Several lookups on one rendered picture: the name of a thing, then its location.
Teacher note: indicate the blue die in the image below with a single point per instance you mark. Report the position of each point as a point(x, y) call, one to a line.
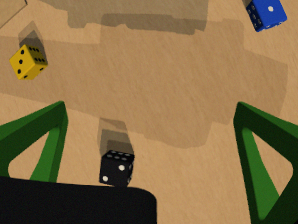
point(266, 14)

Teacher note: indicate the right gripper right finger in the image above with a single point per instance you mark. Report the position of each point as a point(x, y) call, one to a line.
point(262, 196)

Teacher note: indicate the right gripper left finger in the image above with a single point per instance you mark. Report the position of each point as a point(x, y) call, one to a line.
point(16, 136)

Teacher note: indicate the black die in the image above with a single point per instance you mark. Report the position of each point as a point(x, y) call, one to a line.
point(116, 168)

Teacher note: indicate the yellow die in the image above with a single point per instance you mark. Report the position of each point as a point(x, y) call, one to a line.
point(28, 62)

